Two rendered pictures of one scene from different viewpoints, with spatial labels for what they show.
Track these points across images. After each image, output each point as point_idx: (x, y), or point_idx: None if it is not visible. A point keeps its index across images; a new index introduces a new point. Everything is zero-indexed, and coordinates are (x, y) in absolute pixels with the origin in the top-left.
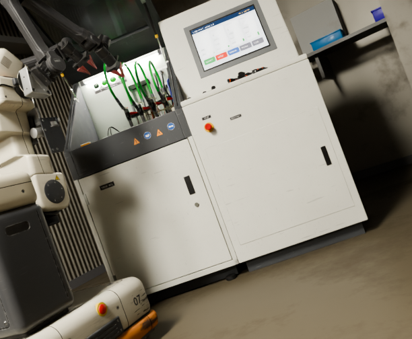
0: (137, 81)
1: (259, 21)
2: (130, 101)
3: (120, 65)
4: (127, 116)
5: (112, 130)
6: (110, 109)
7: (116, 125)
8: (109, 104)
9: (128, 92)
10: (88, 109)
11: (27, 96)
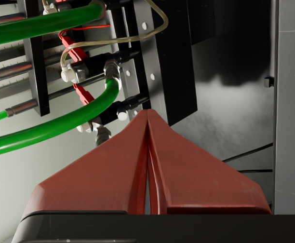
0: (35, 32)
1: None
2: None
3: (213, 203)
4: (120, 114)
5: (60, 164)
6: (5, 181)
7: (49, 157)
8: None
9: (98, 99)
10: (4, 240)
11: None
